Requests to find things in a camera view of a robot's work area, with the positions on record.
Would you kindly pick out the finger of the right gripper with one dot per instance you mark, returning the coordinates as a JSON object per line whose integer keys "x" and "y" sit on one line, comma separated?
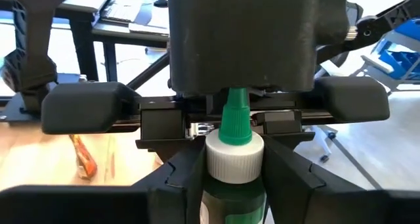
{"x": 162, "y": 125}
{"x": 282, "y": 123}

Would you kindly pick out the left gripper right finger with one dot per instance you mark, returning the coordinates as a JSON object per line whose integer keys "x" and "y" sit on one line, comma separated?
{"x": 302, "y": 197}

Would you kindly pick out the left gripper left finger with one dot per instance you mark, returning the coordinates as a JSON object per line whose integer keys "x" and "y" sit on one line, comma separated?
{"x": 177, "y": 197}

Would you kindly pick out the green food colouring bottle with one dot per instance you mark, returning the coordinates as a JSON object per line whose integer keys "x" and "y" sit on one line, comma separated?
{"x": 234, "y": 158}

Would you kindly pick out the orange snack packet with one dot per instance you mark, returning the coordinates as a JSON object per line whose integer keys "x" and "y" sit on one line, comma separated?
{"x": 83, "y": 158}

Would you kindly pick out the black computer mouse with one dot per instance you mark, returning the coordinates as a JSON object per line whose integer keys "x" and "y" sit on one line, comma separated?
{"x": 160, "y": 2}

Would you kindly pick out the white keyboard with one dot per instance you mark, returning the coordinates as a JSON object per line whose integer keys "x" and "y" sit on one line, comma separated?
{"x": 121, "y": 8}

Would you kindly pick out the blue and white cart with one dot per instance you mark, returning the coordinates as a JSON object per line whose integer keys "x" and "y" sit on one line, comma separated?
{"x": 400, "y": 53}

